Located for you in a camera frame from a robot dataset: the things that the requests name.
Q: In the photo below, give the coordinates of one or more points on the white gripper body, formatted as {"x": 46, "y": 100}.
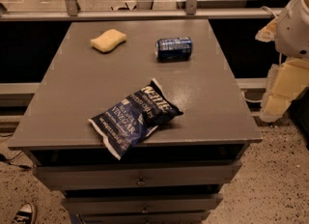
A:
{"x": 294, "y": 30}

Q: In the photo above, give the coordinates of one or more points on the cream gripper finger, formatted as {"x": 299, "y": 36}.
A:
{"x": 267, "y": 33}
{"x": 285, "y": 83}

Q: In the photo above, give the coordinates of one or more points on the blue pepsi can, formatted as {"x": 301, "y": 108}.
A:
{"x": 173, "y": 49}

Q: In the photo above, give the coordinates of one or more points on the grey drawer cabinet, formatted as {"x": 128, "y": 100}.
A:
{"x": 172, "y": 177}

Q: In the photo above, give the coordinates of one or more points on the yellow sponge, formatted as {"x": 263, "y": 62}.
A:
{"x": 108, "y": 40}

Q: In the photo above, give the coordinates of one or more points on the blue kettle chips bag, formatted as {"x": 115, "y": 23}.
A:
{"x": 134, "y": 119}

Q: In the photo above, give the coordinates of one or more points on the black white sneaker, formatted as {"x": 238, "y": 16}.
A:
{"x": 25, "y": 215}

